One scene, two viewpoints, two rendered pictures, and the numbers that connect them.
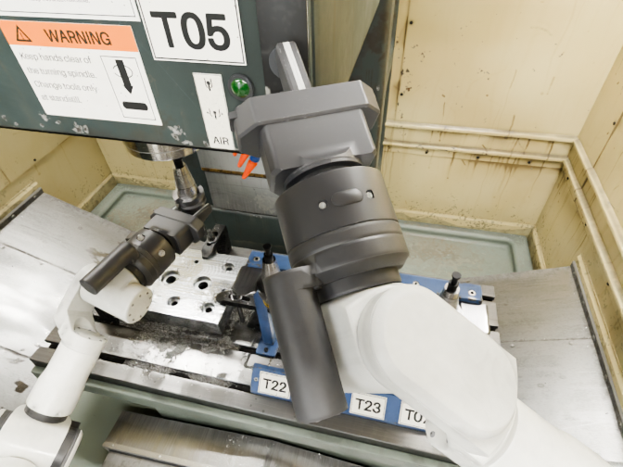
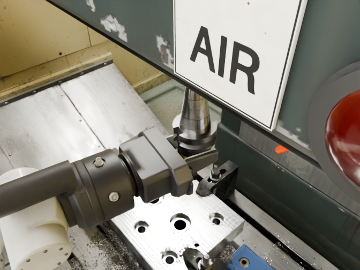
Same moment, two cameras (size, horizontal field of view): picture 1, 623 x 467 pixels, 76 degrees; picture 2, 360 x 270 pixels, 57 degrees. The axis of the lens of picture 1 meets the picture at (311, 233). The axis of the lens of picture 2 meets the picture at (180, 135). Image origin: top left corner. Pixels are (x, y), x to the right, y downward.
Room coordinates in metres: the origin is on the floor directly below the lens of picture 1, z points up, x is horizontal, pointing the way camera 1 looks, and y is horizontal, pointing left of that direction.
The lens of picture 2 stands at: (0.34, 0.07, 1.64)
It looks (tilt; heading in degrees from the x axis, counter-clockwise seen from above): 42 degrees down; 33
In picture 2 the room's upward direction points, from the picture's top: straight up
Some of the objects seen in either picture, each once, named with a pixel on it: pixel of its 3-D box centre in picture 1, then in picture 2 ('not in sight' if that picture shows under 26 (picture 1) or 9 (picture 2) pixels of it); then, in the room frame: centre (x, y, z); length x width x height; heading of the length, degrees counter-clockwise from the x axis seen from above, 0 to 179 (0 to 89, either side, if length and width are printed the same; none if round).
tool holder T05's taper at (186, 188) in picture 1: (184, 179); (195, 105); (0.65, 0.25, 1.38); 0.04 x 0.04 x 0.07
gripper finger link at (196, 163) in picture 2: (203, 216); (200, 164); (0.63, 0.22, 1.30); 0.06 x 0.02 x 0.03; 154
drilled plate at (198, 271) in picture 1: (187, 285); (166, 214); (0.71, 0.35, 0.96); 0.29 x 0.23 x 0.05; 75
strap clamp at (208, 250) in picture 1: (215, 246); (216, 184); (0.86, 0.30, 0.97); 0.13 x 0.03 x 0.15; 165
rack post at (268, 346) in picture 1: (264, 307); not in sight; (0.57, 0.12, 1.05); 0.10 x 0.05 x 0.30; 165
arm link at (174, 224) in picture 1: (162, 238); (133, 172); (0.56, 0.29, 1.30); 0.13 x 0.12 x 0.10; 64
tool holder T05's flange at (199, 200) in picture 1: (189, 196); (194, 130); (0.65, 0.25, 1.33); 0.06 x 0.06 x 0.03
